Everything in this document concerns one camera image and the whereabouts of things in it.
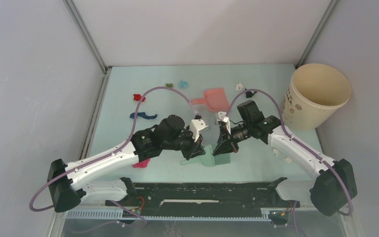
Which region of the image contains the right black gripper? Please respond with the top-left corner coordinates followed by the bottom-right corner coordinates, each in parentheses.
top-left (213, 120), bottom-right (252, 155)

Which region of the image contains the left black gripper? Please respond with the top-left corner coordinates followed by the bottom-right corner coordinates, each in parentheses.
top-left (161, 125), bottom-right (205, 160)

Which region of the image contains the white paper scrap front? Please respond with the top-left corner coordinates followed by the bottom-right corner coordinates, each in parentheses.
top-left (273, 149), bottom-right (281, 157)

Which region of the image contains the white paper scrap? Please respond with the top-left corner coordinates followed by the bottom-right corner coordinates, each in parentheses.
top-left (273, 149), bottom-right (281, 157)
top-left (235, 83), bottom-right (245, 91)

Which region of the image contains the green plastic brush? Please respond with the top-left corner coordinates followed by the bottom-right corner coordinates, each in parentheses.
top-left (180, 145), bottom-right (231, 167)

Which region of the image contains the pink plastic dustpan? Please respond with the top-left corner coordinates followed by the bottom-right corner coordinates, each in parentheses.
top-left (191, 87), bottom-right (230, 113)

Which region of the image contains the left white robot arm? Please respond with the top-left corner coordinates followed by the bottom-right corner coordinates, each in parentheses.
top-left (47, 115), bottom-right (209, 213)

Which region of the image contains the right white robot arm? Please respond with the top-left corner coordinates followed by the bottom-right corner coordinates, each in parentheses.
top-left (213, 100), bottom-right (357, 216)

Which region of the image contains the long dark blue paper scrap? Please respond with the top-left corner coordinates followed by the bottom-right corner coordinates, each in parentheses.
top-left (129, 112), bottom-right (158, 120)

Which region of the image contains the red paper scrap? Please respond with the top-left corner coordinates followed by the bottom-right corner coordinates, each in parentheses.
top-left (133, 94), bottom-right (146, 102)

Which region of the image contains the beige paper bucket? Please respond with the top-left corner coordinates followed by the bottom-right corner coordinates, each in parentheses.
top-left (281, 63), bottom-right (352, 131)

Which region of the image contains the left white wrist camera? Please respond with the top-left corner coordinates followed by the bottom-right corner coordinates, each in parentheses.
top-left (189, 118), bottom-right (210, 142)

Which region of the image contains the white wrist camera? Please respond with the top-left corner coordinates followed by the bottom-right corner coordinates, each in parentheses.
top-left (189, 118), bottom-right (210, 142)
top-left (216, 112), bottom-right (231, 134)

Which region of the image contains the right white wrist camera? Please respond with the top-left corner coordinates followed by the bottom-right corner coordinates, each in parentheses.
top-left (216, 112), bottom-right (231, 134)

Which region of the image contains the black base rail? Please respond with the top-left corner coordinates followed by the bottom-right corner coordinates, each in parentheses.
top-left (117, 182), bottom-right (295, 219)

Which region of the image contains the right aluminium frame post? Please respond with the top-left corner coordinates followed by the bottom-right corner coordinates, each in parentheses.
top-left (295, 0), bottom-right (340, 69)

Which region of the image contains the aluminium frame post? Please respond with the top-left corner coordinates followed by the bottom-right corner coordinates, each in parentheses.
top-left (63, 0), bottom-right (108, 73)
top-left (295, 0), bottom-right (340, 69)

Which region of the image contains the grey cable duct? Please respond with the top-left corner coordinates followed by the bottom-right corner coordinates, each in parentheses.
top-left (66, 209), bottom-right (272, 222)

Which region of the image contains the left aluminium frame post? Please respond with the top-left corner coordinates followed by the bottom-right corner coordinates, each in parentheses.
top-left (63, 0), bottom-right (108, 73)

